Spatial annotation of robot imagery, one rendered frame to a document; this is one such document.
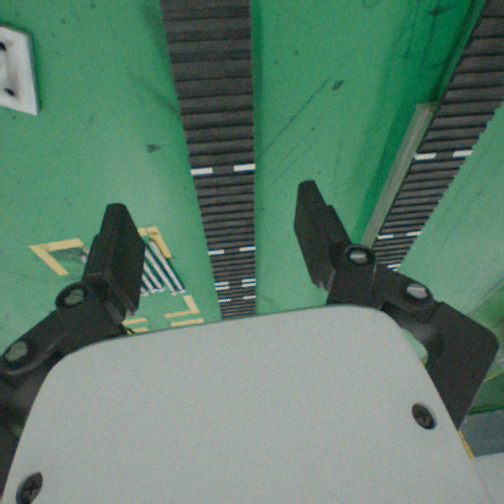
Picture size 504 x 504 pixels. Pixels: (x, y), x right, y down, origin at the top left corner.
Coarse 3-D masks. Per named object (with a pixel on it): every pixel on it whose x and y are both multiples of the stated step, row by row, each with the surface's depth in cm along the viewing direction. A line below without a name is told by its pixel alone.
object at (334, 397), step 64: (256, 320) 8; (320, 320) 8; (384, 320) 8; (64, 384) 7; (128, 384) 7; (192, 384) 7; (256, 384) 6; (320, 384) 6; (384, 384) 7; (64, 448) 6; (128, 448) 6; (192, 448) 6; (256, 448) 6; (320, 448) 6; (384, 448) 6; (448, 448) 6
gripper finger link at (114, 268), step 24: (120, 216) 12; (96, 240) 12; (120, 240) 11; (96, 264) 10; (120, 264) 11; (96, 288) 10; (120, 288) 11; (120, 312) 11; (24, 336) 9; (48, 336) 9; (0, 360) 9; (24, 360) 8
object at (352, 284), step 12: (348, 252) 10; (360, 252) 10; (372, 252) 10; (348, 264) 10; (360, 264) 10; (372, 264) 10; (336, 276) 9; (348, 276) 9; (360, 276) 9; (372, 276) 9; (336, 288) 9; (348, 288) 9; (360, 288) 9; (336, 300) 9; (348, 300) 9; (360, 300) 9
